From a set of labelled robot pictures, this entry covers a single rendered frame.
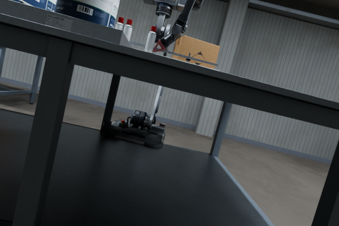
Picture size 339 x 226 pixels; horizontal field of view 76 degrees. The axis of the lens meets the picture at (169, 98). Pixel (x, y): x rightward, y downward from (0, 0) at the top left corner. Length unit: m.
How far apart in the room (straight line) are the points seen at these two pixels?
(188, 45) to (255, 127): 2.98
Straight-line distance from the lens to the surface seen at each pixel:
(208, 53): 1.72
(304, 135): 4.80
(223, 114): 1.97
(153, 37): 1.45
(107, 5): 0.82
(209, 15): 4.26
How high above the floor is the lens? 0.77
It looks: 5 degrees down
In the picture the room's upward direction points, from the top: 14 degrees clockwise
